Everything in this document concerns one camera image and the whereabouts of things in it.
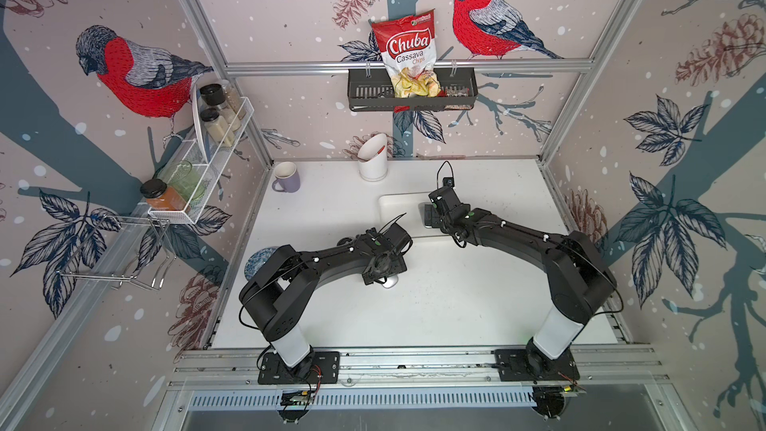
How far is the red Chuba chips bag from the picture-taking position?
0.80 m

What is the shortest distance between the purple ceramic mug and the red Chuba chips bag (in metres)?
0.46

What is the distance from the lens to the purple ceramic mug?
3.49 feet

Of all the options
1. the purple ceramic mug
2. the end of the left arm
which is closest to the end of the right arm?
the end of the left arm
